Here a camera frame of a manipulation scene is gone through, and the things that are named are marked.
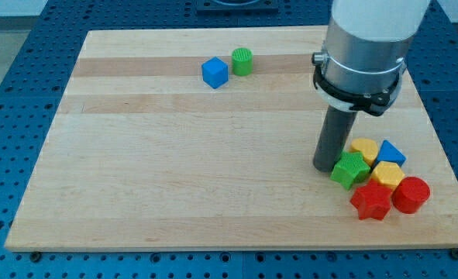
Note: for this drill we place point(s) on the green cylinder block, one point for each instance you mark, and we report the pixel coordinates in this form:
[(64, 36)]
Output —
[(242, 61)]

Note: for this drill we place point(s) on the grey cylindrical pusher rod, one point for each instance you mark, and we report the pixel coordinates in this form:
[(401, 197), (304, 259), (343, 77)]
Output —
[(334, 133)]

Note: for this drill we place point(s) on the red cylinder block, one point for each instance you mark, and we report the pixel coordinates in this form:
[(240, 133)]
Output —
[(410, 195)]

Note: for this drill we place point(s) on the blue triangle block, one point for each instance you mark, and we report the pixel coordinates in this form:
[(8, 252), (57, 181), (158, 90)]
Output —
[(390, 153)]

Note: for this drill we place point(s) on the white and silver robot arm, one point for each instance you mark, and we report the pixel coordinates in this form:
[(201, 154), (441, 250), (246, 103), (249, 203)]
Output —
[(360, 65)]

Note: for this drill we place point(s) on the green star block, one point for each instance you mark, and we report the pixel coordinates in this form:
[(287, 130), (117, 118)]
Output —
[(350, 169)]

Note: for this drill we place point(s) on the blue cube block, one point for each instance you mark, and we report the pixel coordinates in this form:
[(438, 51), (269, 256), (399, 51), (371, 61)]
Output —
[(215, 72)]

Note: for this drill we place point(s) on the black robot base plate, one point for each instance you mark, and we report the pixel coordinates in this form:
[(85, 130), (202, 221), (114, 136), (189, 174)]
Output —
[(237, 6)]

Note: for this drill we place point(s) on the wooden board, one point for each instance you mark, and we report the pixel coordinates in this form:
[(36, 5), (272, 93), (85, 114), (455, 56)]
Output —
[(143, 155)]

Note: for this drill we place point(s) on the yellow hexagon block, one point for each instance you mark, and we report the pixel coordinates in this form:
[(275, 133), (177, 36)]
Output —
[(388, 174)]

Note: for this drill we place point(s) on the yellow rounded block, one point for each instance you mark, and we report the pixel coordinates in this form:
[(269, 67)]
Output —
[(368, 147)]

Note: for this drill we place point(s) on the red star block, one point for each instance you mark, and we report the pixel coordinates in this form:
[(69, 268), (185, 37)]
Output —
[(372, 201)]

